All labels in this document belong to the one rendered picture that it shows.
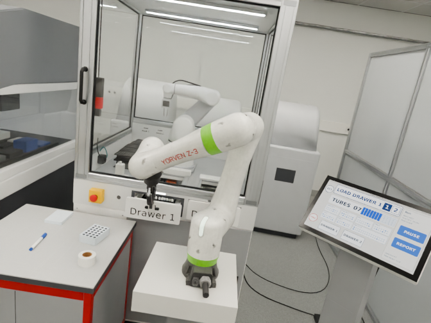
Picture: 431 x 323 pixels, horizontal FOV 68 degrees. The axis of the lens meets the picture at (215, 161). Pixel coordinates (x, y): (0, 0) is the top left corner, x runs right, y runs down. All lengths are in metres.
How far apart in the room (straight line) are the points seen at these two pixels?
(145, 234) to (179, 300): 0.76
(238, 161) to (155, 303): 0.60
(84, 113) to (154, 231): 0.74
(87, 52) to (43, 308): 1.16
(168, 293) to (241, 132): 0.62
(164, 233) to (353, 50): 4.00
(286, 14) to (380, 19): 3.69
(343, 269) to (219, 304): 0.73
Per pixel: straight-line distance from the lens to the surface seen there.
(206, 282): 1.22
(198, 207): 1.75
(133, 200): 1.71
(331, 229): 1.59
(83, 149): 1.83
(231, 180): 1.29
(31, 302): 1.54
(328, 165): 5.22
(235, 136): 1.08
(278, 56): 1.64
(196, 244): 1.23
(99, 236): 1.63
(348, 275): 1.72
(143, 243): 1.92
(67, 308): 1.49
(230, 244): 1.86
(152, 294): 1.21
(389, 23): 5.33
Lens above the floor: 1.60
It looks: 15 degrees down
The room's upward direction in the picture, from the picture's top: 9 degrees clockwise
